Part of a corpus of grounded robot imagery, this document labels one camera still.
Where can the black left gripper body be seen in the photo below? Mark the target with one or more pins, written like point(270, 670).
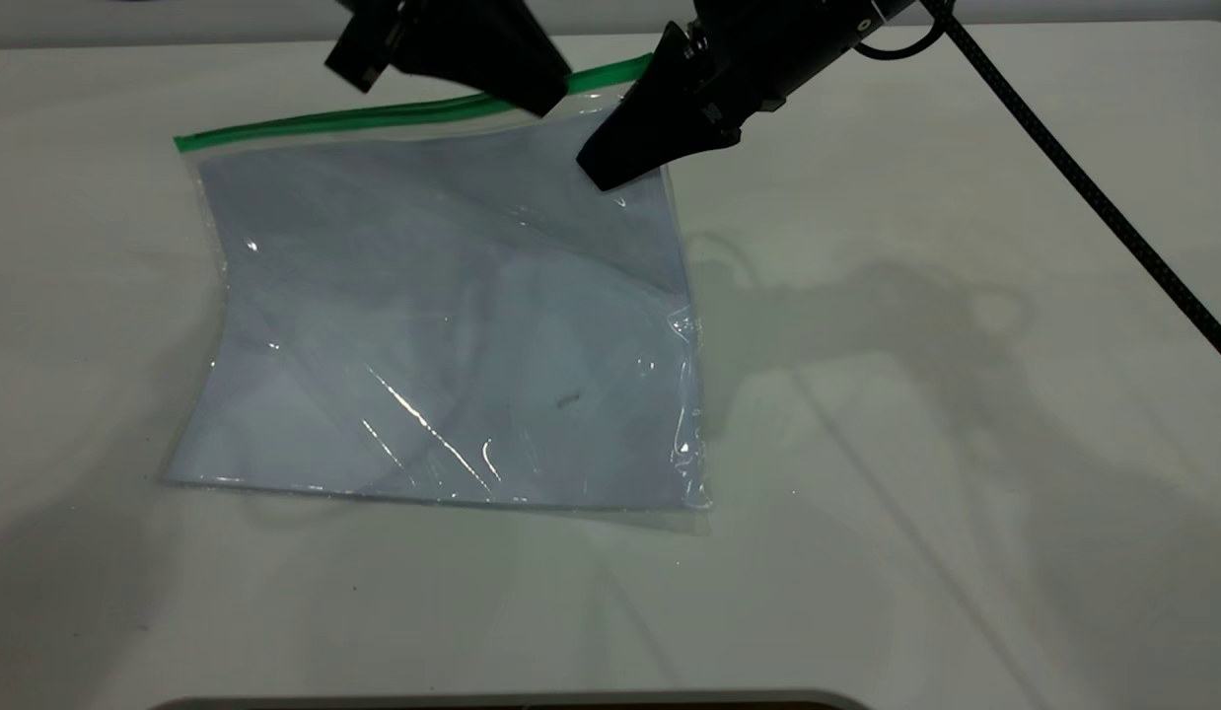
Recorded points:
point(369, 44)

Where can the transparent zip bag green zipper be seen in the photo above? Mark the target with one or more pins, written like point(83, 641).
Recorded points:
point(443, 325)

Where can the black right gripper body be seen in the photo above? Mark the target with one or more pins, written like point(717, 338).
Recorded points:
point(768, 54)

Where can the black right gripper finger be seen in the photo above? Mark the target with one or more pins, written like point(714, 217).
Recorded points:
point(650, 128)

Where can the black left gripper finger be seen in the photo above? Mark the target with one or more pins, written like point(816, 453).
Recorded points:
point(482, 49)

